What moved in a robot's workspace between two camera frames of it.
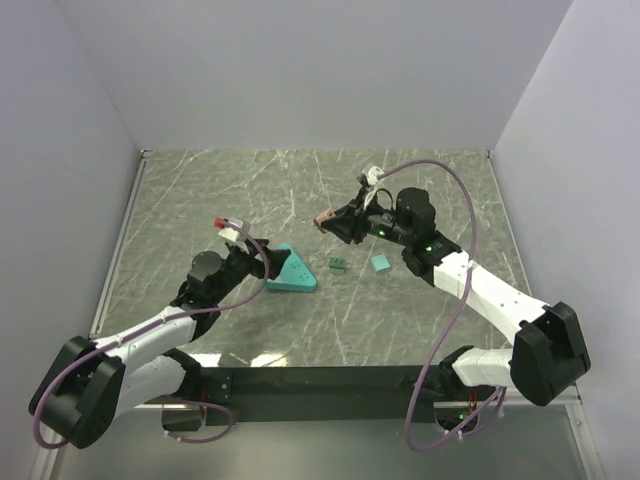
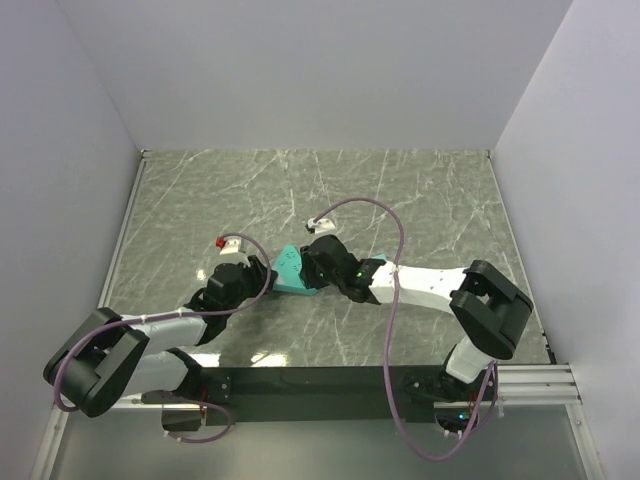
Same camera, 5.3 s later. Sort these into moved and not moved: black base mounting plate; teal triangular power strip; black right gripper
Moved: black right gripper
Not moved: teal triangular power strip; black base mounting plate
